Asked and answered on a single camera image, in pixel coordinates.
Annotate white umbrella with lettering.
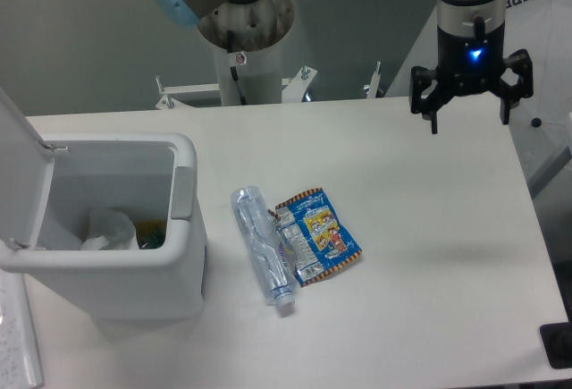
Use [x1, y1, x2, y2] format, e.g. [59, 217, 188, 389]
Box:
[388, 0, 571, 193]

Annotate white crumpled paper trash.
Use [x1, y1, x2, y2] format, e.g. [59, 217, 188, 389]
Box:
[80, 208, 139, 251]

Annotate black cable on pedestal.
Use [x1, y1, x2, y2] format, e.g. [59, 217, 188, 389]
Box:
[225, 30, 248, 106]

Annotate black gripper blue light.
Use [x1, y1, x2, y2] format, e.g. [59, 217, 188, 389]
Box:
[409, 23, 534, 134]

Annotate crushed clear plastic bottle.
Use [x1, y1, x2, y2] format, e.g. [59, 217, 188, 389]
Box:
[230, 186, 295, 317]

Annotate white plastic trash can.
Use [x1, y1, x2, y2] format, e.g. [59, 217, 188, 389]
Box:
[1, 134, 207, 320]

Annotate white trash can lid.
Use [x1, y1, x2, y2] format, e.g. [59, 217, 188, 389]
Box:
[1, 92, 55, 249]

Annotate blue snack wrapper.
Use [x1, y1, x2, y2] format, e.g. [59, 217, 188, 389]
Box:
[270, 188, 362, 287]

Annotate white metal base bracket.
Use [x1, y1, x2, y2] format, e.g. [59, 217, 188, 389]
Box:
[154, 60, 385, 111]

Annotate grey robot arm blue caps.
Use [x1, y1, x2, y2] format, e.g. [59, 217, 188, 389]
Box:
[156, 0, 534, 123]

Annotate paper sheet in sleeve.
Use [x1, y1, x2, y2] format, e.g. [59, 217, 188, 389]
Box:
[1, 271, 44, 388]

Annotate black device at table edge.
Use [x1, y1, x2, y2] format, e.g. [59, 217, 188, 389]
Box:
[540, 322, 571, 369]

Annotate yellow green trash item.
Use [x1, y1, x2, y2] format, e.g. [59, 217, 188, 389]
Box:
[134, 220, 166, 249]

